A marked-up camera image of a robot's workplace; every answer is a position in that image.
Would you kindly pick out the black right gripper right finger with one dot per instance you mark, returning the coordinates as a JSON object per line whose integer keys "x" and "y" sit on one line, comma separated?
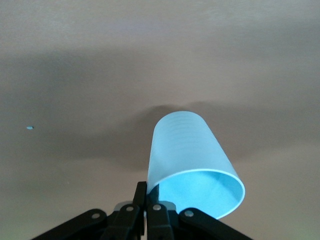
{"x": 165, "y": 222}

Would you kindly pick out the tiny pale speck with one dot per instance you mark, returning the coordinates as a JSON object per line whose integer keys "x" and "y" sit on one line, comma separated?
{"x": 30, "y": 127}

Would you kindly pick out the brown table cover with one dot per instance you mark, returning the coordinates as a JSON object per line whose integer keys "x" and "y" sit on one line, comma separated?
{"x": 75, "y": 75}

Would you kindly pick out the pale blue plastic cup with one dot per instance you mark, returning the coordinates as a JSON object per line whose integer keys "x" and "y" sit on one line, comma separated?
{"x": 185, "y": 150}

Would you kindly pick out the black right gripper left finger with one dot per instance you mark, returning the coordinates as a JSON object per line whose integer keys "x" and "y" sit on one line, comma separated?
{"x": 125, "y": 220}

